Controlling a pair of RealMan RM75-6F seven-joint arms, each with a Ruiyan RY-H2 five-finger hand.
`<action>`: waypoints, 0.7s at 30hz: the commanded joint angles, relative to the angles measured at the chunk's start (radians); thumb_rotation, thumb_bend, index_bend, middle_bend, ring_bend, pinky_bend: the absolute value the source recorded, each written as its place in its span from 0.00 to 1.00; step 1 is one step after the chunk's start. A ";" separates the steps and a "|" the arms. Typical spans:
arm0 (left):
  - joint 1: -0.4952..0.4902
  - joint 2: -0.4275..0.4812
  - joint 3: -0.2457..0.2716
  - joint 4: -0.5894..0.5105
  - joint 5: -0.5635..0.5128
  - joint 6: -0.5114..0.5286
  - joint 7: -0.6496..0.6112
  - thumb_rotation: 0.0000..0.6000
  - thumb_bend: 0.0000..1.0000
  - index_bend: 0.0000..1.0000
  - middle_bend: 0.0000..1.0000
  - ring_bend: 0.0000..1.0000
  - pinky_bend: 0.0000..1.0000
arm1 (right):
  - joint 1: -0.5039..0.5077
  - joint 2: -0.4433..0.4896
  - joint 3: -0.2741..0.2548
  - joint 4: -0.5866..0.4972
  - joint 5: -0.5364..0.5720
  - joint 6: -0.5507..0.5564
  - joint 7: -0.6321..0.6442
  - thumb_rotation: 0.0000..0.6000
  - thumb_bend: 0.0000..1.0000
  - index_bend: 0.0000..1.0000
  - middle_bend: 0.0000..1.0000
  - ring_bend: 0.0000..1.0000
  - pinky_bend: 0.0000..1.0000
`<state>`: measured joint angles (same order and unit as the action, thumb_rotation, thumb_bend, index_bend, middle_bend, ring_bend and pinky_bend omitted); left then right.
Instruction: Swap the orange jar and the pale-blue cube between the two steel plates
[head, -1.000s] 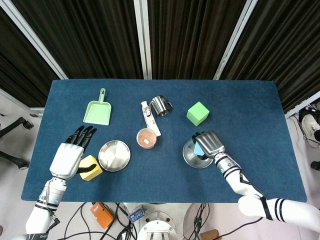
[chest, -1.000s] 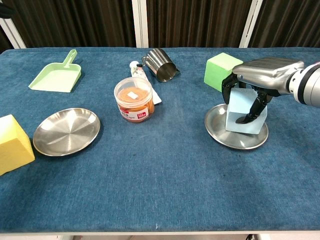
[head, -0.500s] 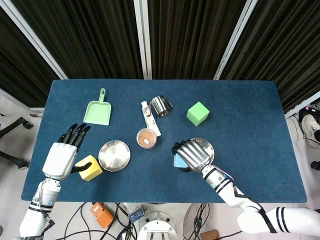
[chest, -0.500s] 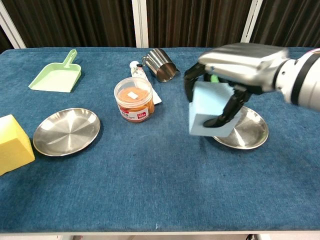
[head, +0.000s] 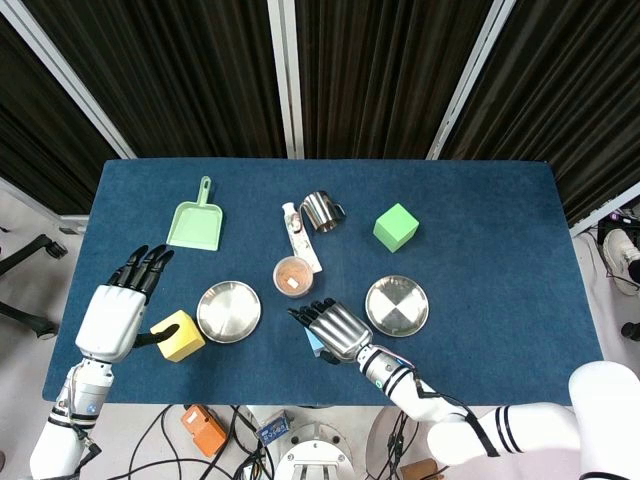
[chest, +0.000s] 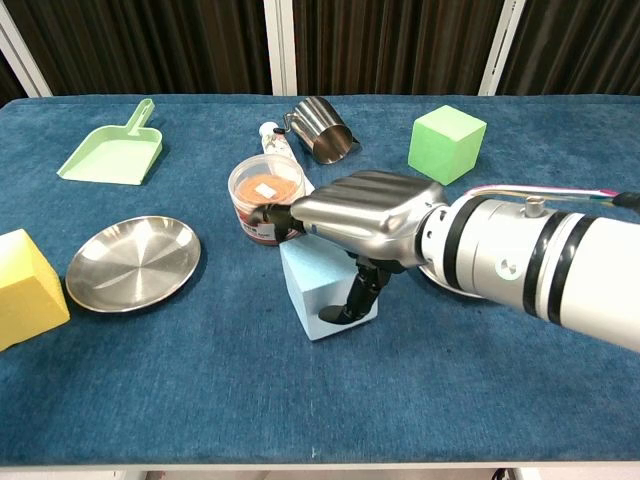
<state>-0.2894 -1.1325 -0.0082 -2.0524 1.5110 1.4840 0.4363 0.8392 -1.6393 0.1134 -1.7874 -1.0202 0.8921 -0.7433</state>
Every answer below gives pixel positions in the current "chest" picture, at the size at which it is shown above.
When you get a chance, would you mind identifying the black and silver right hand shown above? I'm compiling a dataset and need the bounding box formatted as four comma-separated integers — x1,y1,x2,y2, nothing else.
249,170,448,326

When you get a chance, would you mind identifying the light blue cube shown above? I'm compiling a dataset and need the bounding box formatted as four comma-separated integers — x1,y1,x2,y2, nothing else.
279,234,380,342

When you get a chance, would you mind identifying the clear container with orange contents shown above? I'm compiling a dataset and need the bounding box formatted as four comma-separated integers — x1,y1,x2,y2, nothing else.
228,153,307,247

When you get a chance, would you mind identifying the stainless steel pitcher cup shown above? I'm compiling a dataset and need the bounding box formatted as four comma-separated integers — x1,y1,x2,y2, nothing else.
283,96,362,165

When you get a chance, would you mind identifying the green foam cube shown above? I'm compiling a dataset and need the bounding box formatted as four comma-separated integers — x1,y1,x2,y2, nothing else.
407,104,488,187

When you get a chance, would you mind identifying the round steel plate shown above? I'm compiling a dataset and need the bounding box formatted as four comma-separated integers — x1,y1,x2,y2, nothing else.
65,215,202,314
417,262,484,300

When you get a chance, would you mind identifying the white printed tube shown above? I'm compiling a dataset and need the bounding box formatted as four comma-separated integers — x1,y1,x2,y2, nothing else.
258,122,316,196

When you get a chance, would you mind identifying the blue table cloth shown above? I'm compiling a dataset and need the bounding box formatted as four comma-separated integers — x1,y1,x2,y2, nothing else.
0,93,640,464

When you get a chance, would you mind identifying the light green plastic dustpan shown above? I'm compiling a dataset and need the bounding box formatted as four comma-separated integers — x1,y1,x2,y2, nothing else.
56,98,164,186

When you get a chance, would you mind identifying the black pleated curtain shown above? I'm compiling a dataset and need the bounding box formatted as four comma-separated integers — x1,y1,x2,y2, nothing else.
0,0,640,101

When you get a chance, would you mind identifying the yellow foam cube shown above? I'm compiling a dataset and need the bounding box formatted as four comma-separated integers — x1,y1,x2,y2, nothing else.
0,228,71,353

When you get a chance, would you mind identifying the multicolour arm cable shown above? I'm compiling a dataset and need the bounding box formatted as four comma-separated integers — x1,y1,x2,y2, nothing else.
464,183,640,214

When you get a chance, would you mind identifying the white frame post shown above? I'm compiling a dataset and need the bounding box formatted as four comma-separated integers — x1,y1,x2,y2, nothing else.
0,0,54,99
263,0,299,96
478,0,527,96

